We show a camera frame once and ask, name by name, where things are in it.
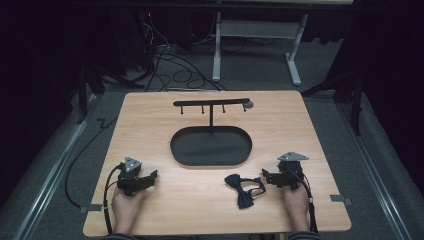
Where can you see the grey metal floor rail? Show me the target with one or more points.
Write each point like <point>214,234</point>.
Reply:
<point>376,176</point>
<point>50,181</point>

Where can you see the black metal stand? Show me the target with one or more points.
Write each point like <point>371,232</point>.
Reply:
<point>353,96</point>
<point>87,83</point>

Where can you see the grey tape strip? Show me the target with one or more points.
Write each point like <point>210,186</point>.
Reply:
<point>90,208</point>
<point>340,199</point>

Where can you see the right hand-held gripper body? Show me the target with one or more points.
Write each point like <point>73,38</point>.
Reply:
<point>288,175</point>

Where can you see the white metal desk frame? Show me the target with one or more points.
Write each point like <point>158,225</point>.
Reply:
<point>258,29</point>

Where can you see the black hook rack with tray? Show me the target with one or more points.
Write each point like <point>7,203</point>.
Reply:
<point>210,146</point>

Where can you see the person's left hand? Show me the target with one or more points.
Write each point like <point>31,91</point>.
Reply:
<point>125,206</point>

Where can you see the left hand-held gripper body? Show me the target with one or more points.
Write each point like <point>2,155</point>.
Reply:
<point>128,180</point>

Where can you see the person's right hand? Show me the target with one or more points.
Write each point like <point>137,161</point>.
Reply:
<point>296,201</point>

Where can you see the dark navy bow tie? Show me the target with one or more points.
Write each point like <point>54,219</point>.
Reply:
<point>243,190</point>

